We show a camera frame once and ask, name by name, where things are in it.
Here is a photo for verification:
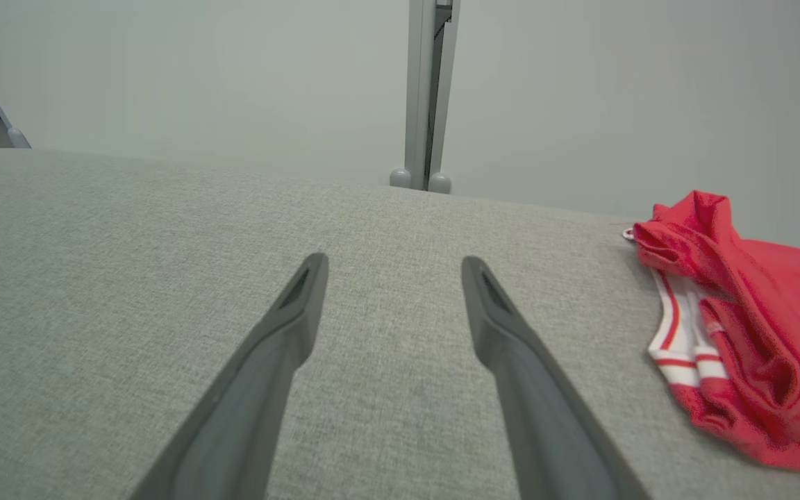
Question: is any red white jersey shirt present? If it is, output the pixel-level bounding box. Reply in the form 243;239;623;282
624;191;800;482

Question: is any grey partition post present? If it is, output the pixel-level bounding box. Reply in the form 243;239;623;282
390;0;461;194

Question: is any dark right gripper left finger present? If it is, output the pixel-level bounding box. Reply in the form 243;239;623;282
129;253;329;500

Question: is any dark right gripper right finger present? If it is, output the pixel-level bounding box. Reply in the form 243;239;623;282
461;256;651;500

